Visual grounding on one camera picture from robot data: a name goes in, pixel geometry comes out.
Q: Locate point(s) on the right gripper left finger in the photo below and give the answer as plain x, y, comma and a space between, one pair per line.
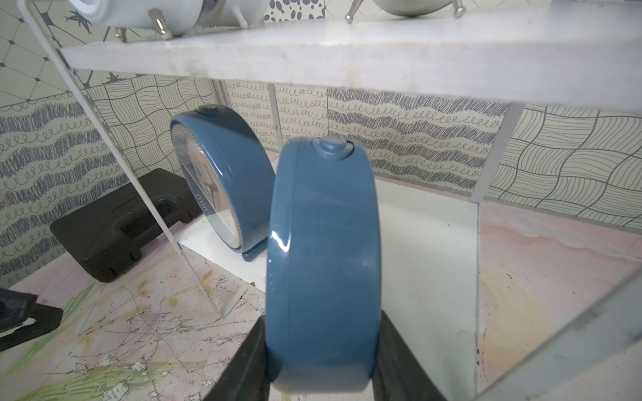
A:
245, 377

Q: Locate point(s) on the white twin-bell alarm clock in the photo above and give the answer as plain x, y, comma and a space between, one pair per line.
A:
416, 8
171, 18

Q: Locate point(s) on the white two-tier shelf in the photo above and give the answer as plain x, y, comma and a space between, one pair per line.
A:
565, 53

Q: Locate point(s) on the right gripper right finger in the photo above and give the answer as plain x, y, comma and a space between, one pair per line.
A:
398, 375

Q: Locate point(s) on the blue round alarm clock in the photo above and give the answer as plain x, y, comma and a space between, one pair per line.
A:
229, 174
324, 274

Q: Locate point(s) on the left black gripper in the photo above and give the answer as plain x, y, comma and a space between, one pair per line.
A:
24, 319

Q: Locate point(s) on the black plastic tool case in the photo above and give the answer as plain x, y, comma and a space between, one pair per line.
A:
106, 236

